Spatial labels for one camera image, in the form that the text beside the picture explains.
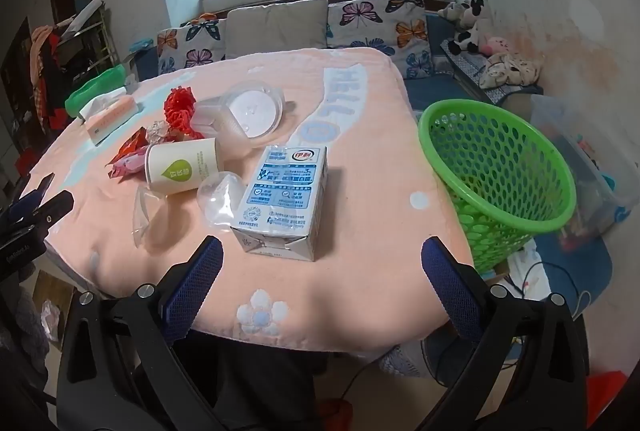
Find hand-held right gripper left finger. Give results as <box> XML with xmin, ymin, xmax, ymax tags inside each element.
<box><xmin>56</xmin><ymin>236</ymin><xmax>236</xmax><ymax>431</ymax></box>

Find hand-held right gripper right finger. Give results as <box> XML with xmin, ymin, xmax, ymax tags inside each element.
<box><xmin>415</xmin><ymin>236</ymin><xmax>588</xmax><ymax>431</ymax></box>

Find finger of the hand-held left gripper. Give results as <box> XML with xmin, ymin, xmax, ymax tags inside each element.
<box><xmin>9</xmin><ymin>190</ymin><xmax>75</xmax><ymax>239</ymax></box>
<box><xmin>15</xmin><ymin>172</ymin><xmax>56</xmax><ymax>204</ymax></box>

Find green mesh plastic basket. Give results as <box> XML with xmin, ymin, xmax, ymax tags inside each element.
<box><xmin>417</xmin><ymin>99</ymin><xmax>577</xmax><ymax>274</ymax></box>

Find white and blue milk carton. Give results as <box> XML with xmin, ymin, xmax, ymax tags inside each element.
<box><xmin>230</xmin><ymin>145</ymin><xmax>329</xmax><ymax>263</ymax></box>

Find clear plastic clamshell container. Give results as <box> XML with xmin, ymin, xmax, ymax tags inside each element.
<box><xmin>192</xmin><ymin>97</ymin><xmax>236</xmax><ymax>144</ymax></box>

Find clear plastic cup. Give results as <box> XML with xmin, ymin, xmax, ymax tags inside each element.
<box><xmin>196</xmin><ymin>172</ymin><xmax>248</xmax><ymax>227</ymax></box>

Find clear plastic scrap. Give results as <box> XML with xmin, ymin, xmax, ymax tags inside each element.
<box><xmin>131</xmin><ymin>188</ymin><xmax>166</xmax><ymax>248</ymax></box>

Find pink candy wrapper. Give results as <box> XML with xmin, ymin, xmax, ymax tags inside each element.
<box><xmin>106</xmin><ymin>153</ymin><xmax>148</xmax><ymax>182</ymax></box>

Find pink and white tissue box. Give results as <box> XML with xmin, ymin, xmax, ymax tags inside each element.
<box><xmin>80</xmin><ymin>87</ymin><xmax>138</xmax><ymax>146</ymax></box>

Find green plastic container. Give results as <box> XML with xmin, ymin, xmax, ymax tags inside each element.
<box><xmin>65</xmin><ymin>64</ymin><xmax>127</xmax><ymax>118</ymax></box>

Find white paper cup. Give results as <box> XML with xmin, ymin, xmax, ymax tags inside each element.
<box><xmin>144</xmin><ymin>137</ymin><xmax>221</xmax><ymax>196</ymax></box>

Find hanging clothes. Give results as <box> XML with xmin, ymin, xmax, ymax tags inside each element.
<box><xmin>29</xmin><ymin>25</ymin><xmax>68</xmax><ymax>134</ymax></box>

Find blue floor mat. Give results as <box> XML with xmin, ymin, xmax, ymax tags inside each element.
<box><xmin>535</xmin><ymin>231</ymin><xmax>613</xmax><ymax>312</ymax></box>

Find crumpled clear wrapper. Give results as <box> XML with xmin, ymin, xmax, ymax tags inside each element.
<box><xmin>145</xmin><ymin>121</ymin><xmax>173</xmax><ymax>146</ymax></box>

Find metal clothes rack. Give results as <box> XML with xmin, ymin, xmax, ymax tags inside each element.
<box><xmin>52</xmin><ymin>0</ymin><xmax>123</xmax><ymax>84</ymax></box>

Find peach printed blanket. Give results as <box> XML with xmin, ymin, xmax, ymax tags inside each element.
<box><xmin>30</xmin><ymin>46</ymin><xmax>473</xmax><ymax>354</ymax></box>

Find round clear plastic lid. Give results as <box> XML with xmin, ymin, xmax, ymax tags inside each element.
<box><xmin>220</xmin><ymin>81</ymin><xmax>286</xmax><ymax>149</ymax></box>

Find clear plastic storage box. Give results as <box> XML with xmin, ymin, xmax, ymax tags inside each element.
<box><xmin>530</xmin><ymin>95</ymin><xmax>640</xmax><ymax>237</ymax></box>

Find red plastic bag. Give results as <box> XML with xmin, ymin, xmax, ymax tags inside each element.
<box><xmin>585</xmin><ymin>371</ymin><xmax>628</xmax><ymax>422</ymax></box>

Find blue sofa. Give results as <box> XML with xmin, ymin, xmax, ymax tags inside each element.
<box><xmin>135</xmin><ymin>11</ymin><xmax>546</xmax><ymax>112</ymax></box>

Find small butterfly print cushion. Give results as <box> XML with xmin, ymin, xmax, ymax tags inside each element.
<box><xmin>156</xmin><ymin>18</ymin><xmax>228</xmax><ymax>74</ymax></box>

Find spotted cream plush toy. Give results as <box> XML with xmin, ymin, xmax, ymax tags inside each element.
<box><xmin>479</xmin><ymin>52</ymin><xmax>543</xmax><ymax>89</ymax></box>

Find pink plush toy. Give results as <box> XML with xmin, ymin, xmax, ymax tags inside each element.
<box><xmin>480</xmin><ymin>36</ymin><xmax>508</xmax><ymax>56</ymax></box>

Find black and white cow plush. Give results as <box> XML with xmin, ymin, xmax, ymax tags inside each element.
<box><xmin>447</xmin><ymin>0</ymin><xmax>488</xmax><ymax>54</ymax></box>

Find beige cushion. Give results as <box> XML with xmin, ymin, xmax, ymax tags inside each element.
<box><xmin>223</xmin><ymin>0</ymin><xmax>329</xmax><ymax>60</ymax></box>

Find large butterfly print cushion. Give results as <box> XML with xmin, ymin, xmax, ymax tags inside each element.
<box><xmin>327</xmin><ymin>0</ymin><xmax>433</xmax><ymax>82</ymax></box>

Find grey plush toy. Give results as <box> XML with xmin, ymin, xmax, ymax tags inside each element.
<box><xmin>438</xmin><ymin>2</ymin><xmax>471</xmax><ymax>22</ymax></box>

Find black cable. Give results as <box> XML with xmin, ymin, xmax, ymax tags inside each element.
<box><xmin>520</xmin><ymin>261</ymin><xmax>591</xmax><ymax>307</ymax></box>

